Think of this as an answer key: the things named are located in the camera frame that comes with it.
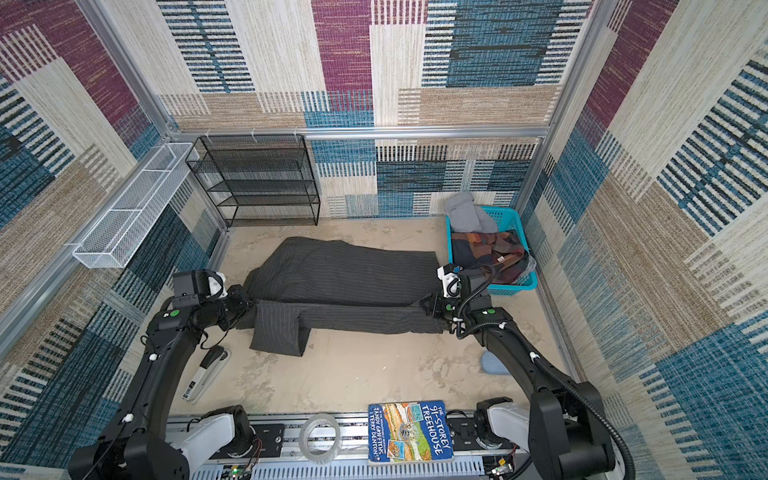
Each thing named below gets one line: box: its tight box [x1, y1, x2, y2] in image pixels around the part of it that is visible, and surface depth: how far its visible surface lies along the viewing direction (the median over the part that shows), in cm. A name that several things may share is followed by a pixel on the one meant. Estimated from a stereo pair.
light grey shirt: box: [445, 191, 498, 233], surface depth 112 cm
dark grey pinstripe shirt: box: [235, 236, 447, 357], surface depth 101 cm
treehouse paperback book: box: [368, 401, 454, 463], surface depth 74 cm
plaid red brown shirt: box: [452, 230, 528, 284], surface depth 104 cm
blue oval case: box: [480, 350, 511, 375], surface depth 84 cm
